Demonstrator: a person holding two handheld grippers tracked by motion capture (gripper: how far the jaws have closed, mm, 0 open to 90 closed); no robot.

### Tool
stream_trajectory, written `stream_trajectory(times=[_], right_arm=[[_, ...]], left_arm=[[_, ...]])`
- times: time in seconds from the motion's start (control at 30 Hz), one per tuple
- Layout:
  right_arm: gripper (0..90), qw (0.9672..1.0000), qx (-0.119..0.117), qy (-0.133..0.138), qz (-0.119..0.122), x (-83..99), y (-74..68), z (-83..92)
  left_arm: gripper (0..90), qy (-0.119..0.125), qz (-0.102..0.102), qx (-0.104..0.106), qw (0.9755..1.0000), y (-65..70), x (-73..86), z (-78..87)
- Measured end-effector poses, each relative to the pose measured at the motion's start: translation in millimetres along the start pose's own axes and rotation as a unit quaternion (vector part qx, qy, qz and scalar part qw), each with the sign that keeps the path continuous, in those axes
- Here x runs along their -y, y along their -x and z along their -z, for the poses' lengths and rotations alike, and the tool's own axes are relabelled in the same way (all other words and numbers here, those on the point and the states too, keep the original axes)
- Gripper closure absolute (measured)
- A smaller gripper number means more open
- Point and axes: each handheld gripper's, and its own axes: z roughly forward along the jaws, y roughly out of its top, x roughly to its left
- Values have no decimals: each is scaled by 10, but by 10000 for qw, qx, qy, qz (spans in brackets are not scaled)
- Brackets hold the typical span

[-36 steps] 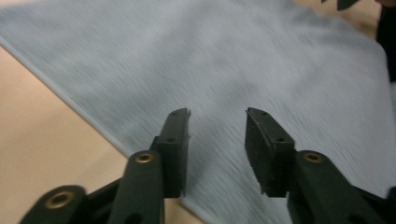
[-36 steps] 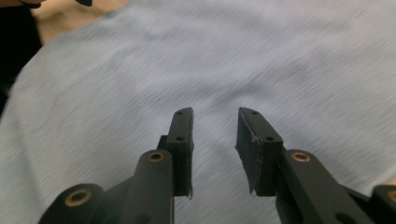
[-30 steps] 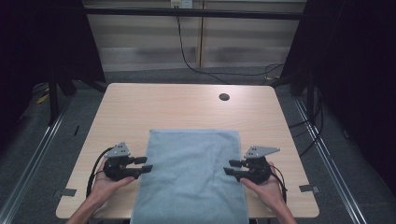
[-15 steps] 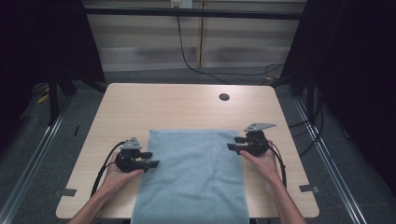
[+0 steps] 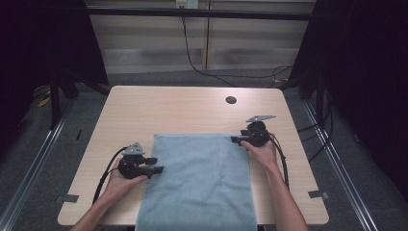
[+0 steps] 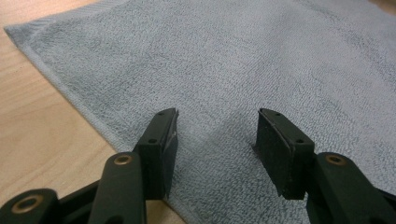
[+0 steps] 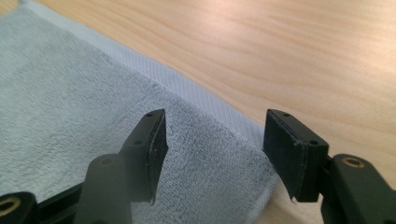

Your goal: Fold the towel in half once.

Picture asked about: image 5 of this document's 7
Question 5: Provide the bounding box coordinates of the grey tape piece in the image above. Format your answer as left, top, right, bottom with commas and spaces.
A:
55, 193, 80, 205
307, 190, 330, 200

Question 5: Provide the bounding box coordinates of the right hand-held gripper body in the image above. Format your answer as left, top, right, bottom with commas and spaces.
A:
240, 115, 277, 148

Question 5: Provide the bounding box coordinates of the black floor cable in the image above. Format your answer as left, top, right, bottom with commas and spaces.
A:
296, 104, 335, 163

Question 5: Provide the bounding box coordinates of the metal floor rail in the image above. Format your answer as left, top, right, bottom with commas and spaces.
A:
0, 104, 77, 231
301, 100, 382, 231

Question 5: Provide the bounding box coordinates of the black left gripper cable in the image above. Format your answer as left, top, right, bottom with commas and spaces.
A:
91, 145, 130, 205

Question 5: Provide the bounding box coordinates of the white wall outlet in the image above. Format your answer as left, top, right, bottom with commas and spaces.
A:
175, 0, 200, 10

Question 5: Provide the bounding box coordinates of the person's left hand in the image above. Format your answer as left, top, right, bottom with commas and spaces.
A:
101, 157, 149, 204

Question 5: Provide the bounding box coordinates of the person's right hand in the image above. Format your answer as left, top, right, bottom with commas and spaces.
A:
240, 139, 279, 173

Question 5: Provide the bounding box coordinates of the black wall cable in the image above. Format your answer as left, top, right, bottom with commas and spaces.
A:
181, 6, 293, 89

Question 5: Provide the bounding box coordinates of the black metal stand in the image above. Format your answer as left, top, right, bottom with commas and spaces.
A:
48, 75, 80, 130

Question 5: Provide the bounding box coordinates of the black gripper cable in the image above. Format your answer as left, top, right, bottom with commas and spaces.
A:
268, 132, 291, 191
91, 145, 130, 205

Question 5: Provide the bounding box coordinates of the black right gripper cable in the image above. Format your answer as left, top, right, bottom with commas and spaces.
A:
268, 132, 291, 191

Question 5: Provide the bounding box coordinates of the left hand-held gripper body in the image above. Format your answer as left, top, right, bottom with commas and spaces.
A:
116, 141, 154, 180

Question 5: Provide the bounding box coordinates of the light blue towel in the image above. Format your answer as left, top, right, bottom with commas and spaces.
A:
135, 133, 259, 231

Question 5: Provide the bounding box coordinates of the dark curtain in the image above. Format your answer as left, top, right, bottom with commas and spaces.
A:
0, 0, 110, 155
288, 0, 408, 201

